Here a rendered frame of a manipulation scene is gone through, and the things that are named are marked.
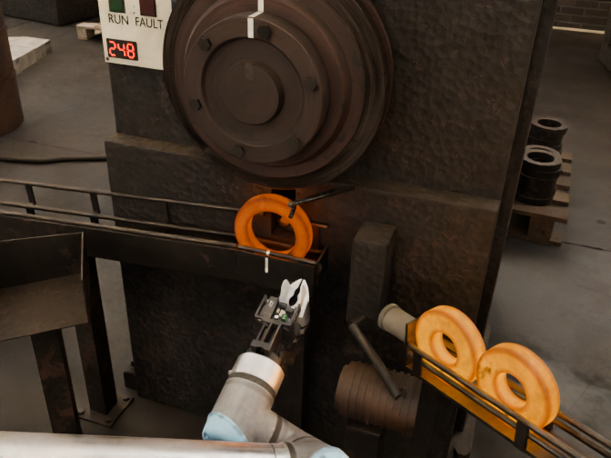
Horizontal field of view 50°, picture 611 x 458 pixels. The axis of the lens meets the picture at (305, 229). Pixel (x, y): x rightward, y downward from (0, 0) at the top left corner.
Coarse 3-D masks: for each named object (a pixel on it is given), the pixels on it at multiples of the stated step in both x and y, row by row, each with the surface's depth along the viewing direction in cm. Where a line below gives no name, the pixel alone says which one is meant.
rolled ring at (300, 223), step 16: (256, 208) 146; (272, 208) 145; (288, 208) 143; (240, 224) 150; (304, 224) 144; (240, 240) 152; (256, 240) 154; (304, 240) 146; (272, 256) 151; (304, 256) 148
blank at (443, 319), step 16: (432, 320) 124; (448, 320) 120; (464, 320) 119; (416, 336) 129; (432, 336) 125; (448, 336) 121; (464, 336) 118; (480, 336) 118; (432, 352) 126; (448, 352) 127; (464, 352) 119; (480, 352) 118; (464, 368) 120
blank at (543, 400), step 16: (496, 352) 112; (512, 352) 109; (528, 352) 109; (480, 368) 116; (496, 368) 113; (512, 368) 110; (528, 368) 107; (544, 368) 107; (480, 384) 118; (496, 384) 115; (528, 384) 108; (544, 384) 106; (512, 400) 114; (528, 400) 109; (544, 400) 106; (528, 416) 110; (544, 416) 107
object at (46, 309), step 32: (0, 256) 150; (32, 256) 152; (64, 256) 154; (0, 288) 154; (32, 288) 153; (64, 288) 153; (0, 320) 144; (32, 320) 143; (64, 320) 142; (64, 352) 156; (64, 384) 157; (64, 416) 162
